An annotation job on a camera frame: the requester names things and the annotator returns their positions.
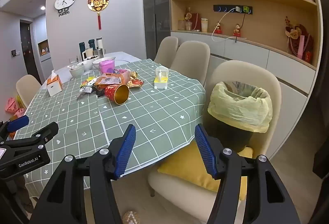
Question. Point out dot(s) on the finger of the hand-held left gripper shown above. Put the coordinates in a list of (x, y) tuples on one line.
[(38, 135), (18, 121)]

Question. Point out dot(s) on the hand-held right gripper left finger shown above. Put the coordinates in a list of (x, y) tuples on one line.
[(126, 148)]

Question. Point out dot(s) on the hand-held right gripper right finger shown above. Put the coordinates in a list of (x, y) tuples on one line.
[(205, 152)]

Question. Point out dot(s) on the black trash bin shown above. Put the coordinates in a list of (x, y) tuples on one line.
[(228, 136)]

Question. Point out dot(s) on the red gold paper cup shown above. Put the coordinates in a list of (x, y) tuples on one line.
[(115, 93)]

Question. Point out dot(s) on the orange carton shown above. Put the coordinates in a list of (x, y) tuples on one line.
[(125, 75)]

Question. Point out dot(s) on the pink bag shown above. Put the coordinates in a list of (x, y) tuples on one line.
[(14, 107)]

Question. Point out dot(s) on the yellow seat cushion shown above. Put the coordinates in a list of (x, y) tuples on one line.
[(180, 170)]

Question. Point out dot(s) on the beige dining chair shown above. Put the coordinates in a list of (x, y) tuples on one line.
[(270, 80), (27, 86), (165, 49), (191, 54)]

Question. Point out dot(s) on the orange white tissue box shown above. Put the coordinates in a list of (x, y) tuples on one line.
[(54, 85)]

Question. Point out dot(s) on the dark crumpled wrapper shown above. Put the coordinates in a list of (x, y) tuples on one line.
[(99, 91)]

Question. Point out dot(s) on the gold red snack packet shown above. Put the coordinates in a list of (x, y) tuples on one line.
[(135, 82)]

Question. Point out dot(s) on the beige dotted object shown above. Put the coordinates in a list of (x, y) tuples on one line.
[(131, 217)]

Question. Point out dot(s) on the orange snack packet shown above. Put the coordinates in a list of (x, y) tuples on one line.
[(108, 80)]

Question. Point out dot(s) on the dark door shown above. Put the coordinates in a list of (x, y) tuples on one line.
[(29, 52)]

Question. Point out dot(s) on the gold crumpled wrapper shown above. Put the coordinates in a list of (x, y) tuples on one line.
[(133, 75)]

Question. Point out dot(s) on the small white bowl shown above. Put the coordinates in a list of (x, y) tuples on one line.
[(76, 71)]

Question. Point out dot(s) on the white yellow toothpick dispenser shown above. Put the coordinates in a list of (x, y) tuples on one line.
[(161, 77)]

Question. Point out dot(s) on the pink plastic container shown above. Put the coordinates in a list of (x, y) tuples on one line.
[(106, 66)]

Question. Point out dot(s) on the white bowl with dark food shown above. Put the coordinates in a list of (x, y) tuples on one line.
[(86, 64)]

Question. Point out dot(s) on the glass turntable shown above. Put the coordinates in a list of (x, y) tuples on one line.
[(127, 61)]

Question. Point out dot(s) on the large white bowl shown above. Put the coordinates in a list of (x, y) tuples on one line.
[(96, 62)]

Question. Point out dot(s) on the white mug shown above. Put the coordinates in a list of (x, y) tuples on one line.
[(87, 54)]

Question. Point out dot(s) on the dark green thermos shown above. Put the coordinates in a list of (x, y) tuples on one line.
[(81, 48)]

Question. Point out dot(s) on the steel cup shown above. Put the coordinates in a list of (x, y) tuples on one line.
[(100, 52)]

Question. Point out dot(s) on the teal thermos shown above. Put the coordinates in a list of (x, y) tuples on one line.
[(91, 45)]

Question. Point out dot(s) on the red gold figurine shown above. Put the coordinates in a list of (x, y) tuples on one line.
[(236, 31), (218, 29)]

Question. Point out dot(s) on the white yellow cup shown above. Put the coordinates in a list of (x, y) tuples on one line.
[(204, 25)]

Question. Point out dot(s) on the clear plastic jar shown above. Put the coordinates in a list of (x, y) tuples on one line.
[(181, 25)]

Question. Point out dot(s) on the flower in red bag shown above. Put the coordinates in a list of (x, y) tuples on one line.
[(192, 21)]

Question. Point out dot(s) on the dark glass cabinet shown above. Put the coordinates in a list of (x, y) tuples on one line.
[(156, 8)]

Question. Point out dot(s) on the red gold knot ornament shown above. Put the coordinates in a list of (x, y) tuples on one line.
[(98, 1)]

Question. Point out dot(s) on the black power strip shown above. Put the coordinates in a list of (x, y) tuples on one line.
[(223, 9)]

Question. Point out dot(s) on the white charger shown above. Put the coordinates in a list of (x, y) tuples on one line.
[(238, 9)]

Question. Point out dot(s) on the green charger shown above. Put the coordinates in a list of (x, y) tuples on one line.
[(246, 9)]

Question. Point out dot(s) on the wall switch panel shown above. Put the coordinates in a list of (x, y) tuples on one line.
[(15, 53)]

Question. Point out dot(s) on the panda wall clock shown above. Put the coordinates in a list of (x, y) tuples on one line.
[(64, 0)]

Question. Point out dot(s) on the wooden wall shelf cabinet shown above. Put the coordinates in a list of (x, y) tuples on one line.
[(257, 3)]

